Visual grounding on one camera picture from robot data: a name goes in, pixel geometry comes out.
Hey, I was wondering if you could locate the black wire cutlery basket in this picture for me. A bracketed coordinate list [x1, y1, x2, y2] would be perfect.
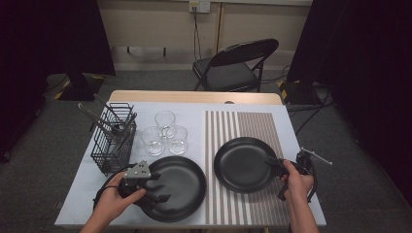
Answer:
[89, 102, 138, 178]

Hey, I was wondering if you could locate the black socket cable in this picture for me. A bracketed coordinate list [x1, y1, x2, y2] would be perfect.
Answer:
[192, 7, 202, 62]

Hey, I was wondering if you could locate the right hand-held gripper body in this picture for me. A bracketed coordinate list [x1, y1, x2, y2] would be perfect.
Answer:
[277, 147, 333, 202]

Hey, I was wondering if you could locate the grey metal cutlery piece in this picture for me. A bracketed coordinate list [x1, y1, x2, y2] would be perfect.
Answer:
[92, 93, 125, 129]
[77, 102, 115, 137]
[115, 112, 138, 153]

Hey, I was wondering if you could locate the black folding chair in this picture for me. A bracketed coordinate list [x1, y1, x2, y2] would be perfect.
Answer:
[191, 38, 280, 94]

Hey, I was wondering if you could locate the right hand-held gripper cable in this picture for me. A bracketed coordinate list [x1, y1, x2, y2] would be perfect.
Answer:
[305, 161, 320, 203]

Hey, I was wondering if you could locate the brown white striped placemat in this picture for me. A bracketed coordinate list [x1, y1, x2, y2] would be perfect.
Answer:
[203, 110, 291, 226]

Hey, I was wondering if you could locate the person's left hand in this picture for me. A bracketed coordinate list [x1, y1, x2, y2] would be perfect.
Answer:
[92, 171, 148, 224]

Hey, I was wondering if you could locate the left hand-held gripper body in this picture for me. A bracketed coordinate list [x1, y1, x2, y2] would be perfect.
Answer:
[117, 159, 155, 209]

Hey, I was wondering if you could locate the white wall socket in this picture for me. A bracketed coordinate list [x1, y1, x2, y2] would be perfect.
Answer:
[189, 0, 212, 14]

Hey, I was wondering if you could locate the white table cover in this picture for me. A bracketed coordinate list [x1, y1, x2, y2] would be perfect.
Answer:
[53, 101, 327, 227]

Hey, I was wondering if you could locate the hand-held gripper cable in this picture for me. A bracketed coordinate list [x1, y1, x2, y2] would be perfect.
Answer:
[92, 163, 137, 212]
[305, 161, 320, 203]

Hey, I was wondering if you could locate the person's right hand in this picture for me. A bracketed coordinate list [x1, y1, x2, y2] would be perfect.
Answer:
[281, 159, 316, 204]

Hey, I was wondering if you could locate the black curtain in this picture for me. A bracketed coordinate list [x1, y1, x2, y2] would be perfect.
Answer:
[286, 0, 412, 208]
[0, 0, 117, 163]

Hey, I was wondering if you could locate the black stand base yellow tape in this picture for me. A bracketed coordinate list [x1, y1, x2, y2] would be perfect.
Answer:
[276, 79, 325, 106]
[52, 72, 106, 102]

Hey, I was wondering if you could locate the black round plate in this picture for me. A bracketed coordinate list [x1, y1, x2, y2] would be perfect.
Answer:
[213, 136, 279, 194]
[139, 155, 208, 223]

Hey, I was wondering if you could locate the left hand-held gripper cable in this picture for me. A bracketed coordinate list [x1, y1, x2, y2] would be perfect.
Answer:
[92, 163, 137, 212]

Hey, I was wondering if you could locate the black floor cable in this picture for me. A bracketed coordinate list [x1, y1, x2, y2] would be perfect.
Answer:
[286, 90, 334, 137]

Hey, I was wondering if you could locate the thin vertical wall conduit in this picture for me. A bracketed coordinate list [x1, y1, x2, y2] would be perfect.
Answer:
[215, 3, 225, 56]

